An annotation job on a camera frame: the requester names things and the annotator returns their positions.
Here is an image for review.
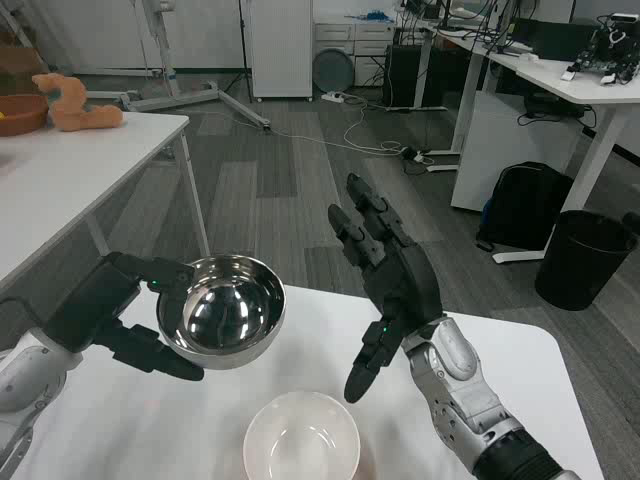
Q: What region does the brown wooden bowl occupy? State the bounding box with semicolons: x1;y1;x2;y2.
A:
0;93;50;138

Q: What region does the black box on desk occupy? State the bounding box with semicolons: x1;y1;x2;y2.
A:
508;18;597;62

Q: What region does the white floor cable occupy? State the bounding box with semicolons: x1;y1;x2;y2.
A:
342;94;404;156

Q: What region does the tall white cabinet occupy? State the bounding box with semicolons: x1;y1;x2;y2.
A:
242;0;314;100

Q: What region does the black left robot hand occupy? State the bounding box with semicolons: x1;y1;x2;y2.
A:
44;252;206;384

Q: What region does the white wheeled gantry stand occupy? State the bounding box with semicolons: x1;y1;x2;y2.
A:
87;0;273;132

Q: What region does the grey round tray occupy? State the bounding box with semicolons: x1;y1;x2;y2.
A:
312;48;356;92

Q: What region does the white office desk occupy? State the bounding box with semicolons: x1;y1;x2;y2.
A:
399;19;640;265

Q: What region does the small robot on desk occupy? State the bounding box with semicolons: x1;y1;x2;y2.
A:
559;13;640;86

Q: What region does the black tripod stand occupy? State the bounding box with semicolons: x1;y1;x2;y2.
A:
219;0;255;104

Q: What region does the shiny metal bowl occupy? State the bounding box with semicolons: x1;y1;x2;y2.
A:
155;254;286;371

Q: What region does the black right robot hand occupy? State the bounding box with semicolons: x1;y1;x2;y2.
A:
327;172;446;404

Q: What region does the white ceramic bowl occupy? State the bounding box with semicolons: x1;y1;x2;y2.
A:
243;391;361;480

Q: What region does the black backpack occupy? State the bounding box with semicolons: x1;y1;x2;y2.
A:
476;161;575;252

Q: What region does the power adapter on floor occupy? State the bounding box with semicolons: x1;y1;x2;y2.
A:
399;146;434;164

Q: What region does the black trash bin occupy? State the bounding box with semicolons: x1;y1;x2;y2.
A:
534;209;639;312

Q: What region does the black computer tower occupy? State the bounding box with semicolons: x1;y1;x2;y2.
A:
383;43;427;109

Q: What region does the orange plush toy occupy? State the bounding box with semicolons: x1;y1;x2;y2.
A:
32;73;124;133

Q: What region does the white drawer unit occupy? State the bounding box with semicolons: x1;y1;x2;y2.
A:
313;22;397;87

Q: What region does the white side table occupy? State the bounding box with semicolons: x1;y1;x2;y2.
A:
0;110;211;296

